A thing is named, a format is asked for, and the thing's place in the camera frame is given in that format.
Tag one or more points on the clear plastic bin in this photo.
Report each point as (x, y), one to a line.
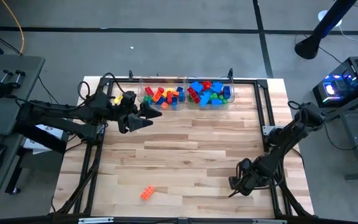
(183, 105)
(232, 105)

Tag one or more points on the large light blue long block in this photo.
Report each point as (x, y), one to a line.
(204, 99)

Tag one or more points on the black metal table frame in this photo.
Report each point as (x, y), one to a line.
(245, 81)

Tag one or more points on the small orange long block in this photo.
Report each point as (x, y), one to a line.
(157, 96)
(147, 192)

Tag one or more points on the black desk clamp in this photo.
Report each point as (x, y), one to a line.
(5, 88)

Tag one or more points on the small green square block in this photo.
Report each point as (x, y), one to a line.
(148, 99)

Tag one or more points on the white paper sheet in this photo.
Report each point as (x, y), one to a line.
(50, 130)

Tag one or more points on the black diagonal bar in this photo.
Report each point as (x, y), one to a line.
(42, 140)

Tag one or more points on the small orange square block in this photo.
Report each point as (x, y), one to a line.
(164, 105)
(175, 93)

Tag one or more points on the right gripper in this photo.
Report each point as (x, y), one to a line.
(247, 180)

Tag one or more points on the silver metal bracket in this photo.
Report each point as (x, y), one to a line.
(95, 220)
(269, 221)

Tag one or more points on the grey side desk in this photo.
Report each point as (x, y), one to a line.
(5, 87)

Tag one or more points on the large green block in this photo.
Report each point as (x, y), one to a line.
(213, 96)
(225, 101)
(190, 99)

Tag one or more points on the small blue square block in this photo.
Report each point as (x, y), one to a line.
(160, 100)

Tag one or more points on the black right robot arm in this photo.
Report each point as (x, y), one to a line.
(291, 130)

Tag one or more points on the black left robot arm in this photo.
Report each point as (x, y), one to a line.
(57, 115)

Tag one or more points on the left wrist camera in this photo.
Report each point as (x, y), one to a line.
(129, 96)

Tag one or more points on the large red block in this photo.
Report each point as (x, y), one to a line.
(206, 85)
(194, 95)

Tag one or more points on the white arm base bracket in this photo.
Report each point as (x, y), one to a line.
(267, 130)

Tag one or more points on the grey metal stand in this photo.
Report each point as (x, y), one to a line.
(351, 137)

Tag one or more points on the yellow tag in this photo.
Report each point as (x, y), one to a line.
(118, 99)

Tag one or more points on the white round base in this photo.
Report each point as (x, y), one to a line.
(323, 14)

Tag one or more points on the black frame clip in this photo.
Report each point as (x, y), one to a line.
(130, 74)
(230, 73)

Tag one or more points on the black pole stand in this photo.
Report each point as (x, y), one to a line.
(325, 28)

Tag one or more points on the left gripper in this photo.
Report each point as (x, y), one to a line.
(126, 118)

